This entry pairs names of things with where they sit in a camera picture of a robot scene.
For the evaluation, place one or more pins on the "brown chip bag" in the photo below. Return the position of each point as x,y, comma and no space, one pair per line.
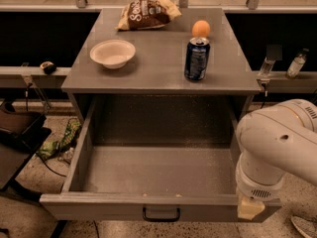
147,14

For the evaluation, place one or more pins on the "grey drawer cabinet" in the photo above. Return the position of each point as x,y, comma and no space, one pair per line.
158,66

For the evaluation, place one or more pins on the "grey sneaker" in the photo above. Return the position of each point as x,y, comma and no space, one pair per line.
306,227

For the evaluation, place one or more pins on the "green snack bag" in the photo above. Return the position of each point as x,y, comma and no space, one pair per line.
50,148

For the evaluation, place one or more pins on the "white bowl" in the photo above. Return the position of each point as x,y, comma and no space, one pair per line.
113,54

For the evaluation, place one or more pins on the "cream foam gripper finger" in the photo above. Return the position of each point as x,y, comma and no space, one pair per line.
248,208

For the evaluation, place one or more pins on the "orange fruit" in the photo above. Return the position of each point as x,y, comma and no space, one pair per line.
201,29

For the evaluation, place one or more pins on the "grey top drawer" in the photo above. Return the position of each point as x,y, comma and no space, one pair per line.
154,158

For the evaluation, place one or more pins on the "clear water bottle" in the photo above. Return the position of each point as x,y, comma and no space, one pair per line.
273,53

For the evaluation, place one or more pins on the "blue soda can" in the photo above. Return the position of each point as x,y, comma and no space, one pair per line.
197,56

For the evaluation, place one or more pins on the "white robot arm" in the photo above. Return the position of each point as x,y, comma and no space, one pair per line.
274,141

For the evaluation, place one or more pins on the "black tape measure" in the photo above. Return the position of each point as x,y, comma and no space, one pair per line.
48,67

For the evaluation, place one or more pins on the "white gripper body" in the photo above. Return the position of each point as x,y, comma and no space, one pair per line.
256,188

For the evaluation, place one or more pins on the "black stand frame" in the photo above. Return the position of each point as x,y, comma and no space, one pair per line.
21,134

